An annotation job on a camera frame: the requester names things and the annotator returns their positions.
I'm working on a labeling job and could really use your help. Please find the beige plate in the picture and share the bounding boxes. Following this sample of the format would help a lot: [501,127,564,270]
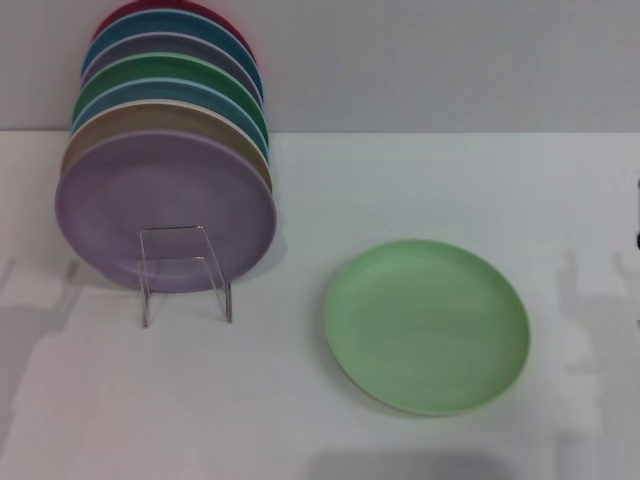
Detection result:
[59,98,275,196]

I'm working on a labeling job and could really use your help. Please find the light green plate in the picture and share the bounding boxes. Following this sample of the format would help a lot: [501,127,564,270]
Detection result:
[322,237,532,417]

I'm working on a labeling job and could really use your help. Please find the purple plate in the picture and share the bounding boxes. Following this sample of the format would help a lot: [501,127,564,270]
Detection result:
[53,128,279,295]

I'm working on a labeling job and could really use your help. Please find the dark red plate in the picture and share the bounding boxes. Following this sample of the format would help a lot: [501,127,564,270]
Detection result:
[92,0,257,66]

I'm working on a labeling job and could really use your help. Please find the grey plate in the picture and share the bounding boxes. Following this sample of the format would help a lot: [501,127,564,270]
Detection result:
[79,32,265,109]

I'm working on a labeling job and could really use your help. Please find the dark green plate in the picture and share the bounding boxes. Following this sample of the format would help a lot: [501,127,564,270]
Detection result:
[71,52,270,146]

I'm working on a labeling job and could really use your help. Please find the light blue plate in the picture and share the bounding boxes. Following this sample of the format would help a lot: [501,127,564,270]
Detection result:
[69,77,271,161]

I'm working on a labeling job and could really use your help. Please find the teal blue plate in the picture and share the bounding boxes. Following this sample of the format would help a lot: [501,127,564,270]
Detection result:
[80,8,265,101]

